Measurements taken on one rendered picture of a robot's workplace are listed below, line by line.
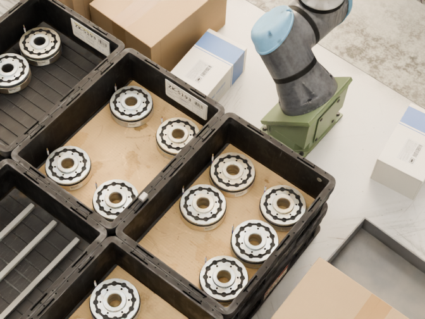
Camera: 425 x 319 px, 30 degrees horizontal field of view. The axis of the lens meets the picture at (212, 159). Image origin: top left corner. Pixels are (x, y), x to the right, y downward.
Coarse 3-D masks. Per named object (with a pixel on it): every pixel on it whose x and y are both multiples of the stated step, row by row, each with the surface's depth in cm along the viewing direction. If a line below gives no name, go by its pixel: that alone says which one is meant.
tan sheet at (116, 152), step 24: (96, 120) 189; (192, 120) 190; (72, 144) 186; (96, 144) 186; (120, 144) 186; (144, 144) 186; (96, 168) 182; (120, 168) 182; (144, 168) 183; (72, 192) 179
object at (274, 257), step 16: (256, 128) 177; (272, 144) 176; (304, 160) 173; (320, 176) 172; (128, 224) 164; (304, 224) 166; (128, 240) 162; (288, 240) 163; (144, 256) 160; (272, 256) 161; (176, 272) 158; (256, 272) 159; (192, 288) 156; (240, 304) 156
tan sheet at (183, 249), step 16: (208, 176) 182; (256, 176) 182; (272, 176) 183; (256, 192) 180; (304, 192) 181; (176, 208) 177; (240, 208) 178; (256, 208) 178; (160, 224) 175; (176, 224) 175; (224, 224) 176; (144, 240) 173; (160, 240) 173; (176, 240) 173; (192, 240) 173; (208, 240) 173; (224, 240) 173; (160, 256) 171; (176, 256) 171; (192, 256) 171; (208, 256) 171; (192, 272) 169
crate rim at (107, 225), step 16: (128, 48) 189; (112, 64) 186; (96, 80) 183; (176, 80) 184; (80, 96) 181; (64, 112) 179; (224, 112) 180; (208, 128) 177; (192, 144) 175; (16, 160) 171; (176, 160) 172; (160, 176) 170; (64, 192) 167; (80, 208) 165; (112, 224) 163
